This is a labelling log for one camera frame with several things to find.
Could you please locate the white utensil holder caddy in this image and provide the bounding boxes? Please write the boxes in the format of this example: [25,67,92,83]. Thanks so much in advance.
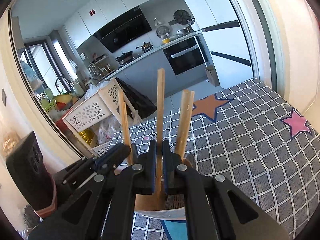
[133,153,196,222]

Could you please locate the left human hand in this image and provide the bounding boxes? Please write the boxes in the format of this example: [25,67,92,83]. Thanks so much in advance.
[34,176,57,219]

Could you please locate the plastic bag in cart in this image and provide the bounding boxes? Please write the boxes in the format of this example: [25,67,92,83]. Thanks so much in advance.
[97,115,120,145]

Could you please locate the cream perforated storage cart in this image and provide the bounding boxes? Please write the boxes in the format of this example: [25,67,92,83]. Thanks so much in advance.
[62,77,143,157]

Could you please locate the black built-in oven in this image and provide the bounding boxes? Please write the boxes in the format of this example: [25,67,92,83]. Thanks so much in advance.
[163,35,208,76]

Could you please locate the bag of white puffs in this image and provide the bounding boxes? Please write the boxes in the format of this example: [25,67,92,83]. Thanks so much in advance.
[1,126,20,158]

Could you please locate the wooden chopstick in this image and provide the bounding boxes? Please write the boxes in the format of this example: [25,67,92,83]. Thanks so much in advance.
[155,68,165,210]
[175,89,193,159]
[118,89,133,165]
[179,90,195,158]

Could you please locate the white upper cabinets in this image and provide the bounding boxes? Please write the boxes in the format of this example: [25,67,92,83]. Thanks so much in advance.
[64,0,149,48]

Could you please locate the black frying pan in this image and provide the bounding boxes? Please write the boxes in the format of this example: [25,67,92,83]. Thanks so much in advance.
[116,51,133,64]

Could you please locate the black range hood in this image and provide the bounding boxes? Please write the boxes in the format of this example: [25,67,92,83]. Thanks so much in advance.
[93,7,152,53]

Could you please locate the grey checked tablecloth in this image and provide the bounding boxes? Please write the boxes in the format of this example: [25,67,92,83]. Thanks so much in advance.
[107,77,318,240]

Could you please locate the pot on stove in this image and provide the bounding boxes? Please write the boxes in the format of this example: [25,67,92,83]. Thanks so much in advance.
[136,42,153,53]

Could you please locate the yellow colander bowl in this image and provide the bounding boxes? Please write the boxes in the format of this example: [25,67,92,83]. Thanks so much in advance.
[53,94,74,111]

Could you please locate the white refrigerator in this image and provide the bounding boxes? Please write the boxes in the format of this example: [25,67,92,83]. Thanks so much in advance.
[184,0,253,88]

